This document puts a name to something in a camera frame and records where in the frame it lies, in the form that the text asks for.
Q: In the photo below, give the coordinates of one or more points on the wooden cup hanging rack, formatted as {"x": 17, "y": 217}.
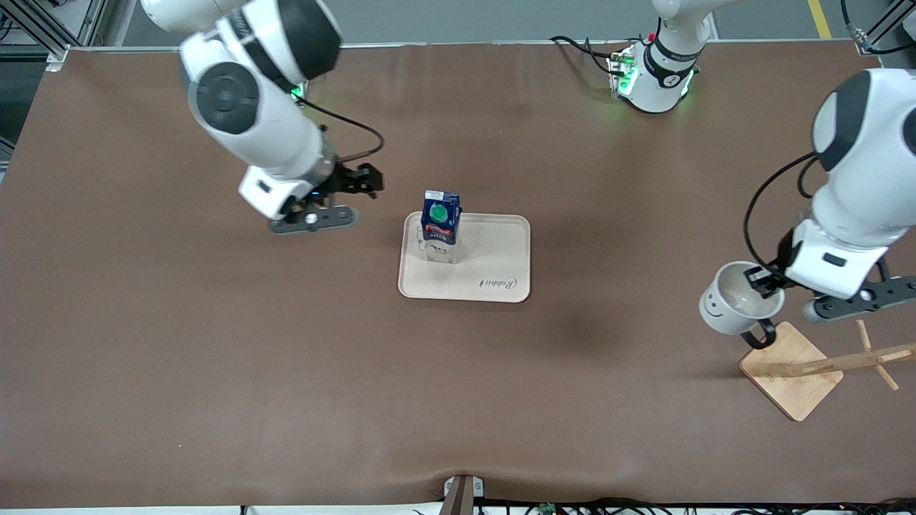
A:
{"x": 794, "y": 372}

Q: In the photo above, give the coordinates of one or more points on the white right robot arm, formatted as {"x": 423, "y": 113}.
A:
{"x": 257, "y": 121}

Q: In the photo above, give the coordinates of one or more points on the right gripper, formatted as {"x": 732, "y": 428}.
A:
{"x": 350, "y": 179}

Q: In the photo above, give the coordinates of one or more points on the blue milk carton green cap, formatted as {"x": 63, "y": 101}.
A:
{"x": 440, "y": 222}

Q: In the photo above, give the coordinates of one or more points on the metal table edge bracket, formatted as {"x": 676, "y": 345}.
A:
{"x": 461, "y": 495}

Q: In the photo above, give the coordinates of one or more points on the cream tray with Rabbit print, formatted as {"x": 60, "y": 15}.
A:
{"x": 494, "y": 257}

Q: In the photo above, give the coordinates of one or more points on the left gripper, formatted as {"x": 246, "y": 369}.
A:
{"x": 781, "y": 259}

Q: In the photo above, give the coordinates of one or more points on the aluminium frame profile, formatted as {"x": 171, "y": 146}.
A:
{"x": 39, "y": 25}
{"x": 884, "y": 21}

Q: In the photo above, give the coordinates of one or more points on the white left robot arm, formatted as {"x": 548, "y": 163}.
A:
{"x": 866, "y": 157}

